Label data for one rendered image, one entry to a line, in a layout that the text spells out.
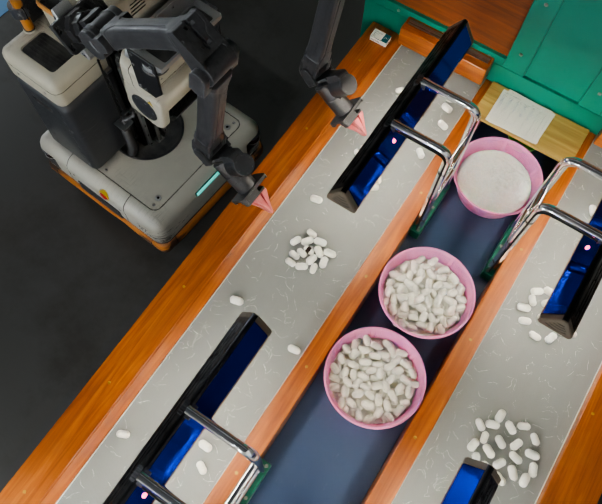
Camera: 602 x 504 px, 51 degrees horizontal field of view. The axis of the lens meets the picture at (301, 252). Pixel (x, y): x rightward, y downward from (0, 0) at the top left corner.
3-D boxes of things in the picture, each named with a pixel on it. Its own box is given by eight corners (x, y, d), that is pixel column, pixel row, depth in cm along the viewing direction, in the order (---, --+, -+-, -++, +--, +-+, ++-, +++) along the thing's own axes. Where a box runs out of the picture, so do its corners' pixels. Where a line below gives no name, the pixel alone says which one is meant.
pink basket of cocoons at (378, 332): (303, 397, 172) (304, 390, 163) (354, 318, 180) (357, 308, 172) (388, 454, 166) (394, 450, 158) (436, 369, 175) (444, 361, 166)
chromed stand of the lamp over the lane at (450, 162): (362, 208, 194) (382, 124, 153) (395, 161, 201) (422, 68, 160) (416, 239, 190) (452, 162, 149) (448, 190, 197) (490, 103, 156)
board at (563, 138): (470, 115, 197) (471, 113, 196) (492, 83, 202) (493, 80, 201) (568, 167, 191) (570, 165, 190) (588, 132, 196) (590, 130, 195)
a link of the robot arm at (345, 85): (318, 53, 180) (298, 71, 176) (342, 45, 170) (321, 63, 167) (340, 89, 184) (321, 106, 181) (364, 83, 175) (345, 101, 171)
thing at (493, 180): (440, 197, 195) (445, 188, 190) (474, 145, 203) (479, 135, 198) (506, 234, 191) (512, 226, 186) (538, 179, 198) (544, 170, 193)
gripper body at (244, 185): (269, 177, 169) (251, 157, 165) (247, 205, 165) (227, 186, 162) (257, 178, 174) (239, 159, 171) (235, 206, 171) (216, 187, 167)
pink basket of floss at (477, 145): (458, 234, 191) (466, 220, 183) (437, 158, 202) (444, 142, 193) (543, 222, 194) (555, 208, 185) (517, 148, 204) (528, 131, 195)
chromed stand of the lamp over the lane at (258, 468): (165, 491, 162) (124, 482, 120) (212, 424, 168) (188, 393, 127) (226, 536, 158) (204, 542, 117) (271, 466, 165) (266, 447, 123)
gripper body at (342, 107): (365, 101, 183) (349, 81, 180) (346, 126, 180) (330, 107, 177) (351, 104, 189) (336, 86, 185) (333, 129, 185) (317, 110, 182)
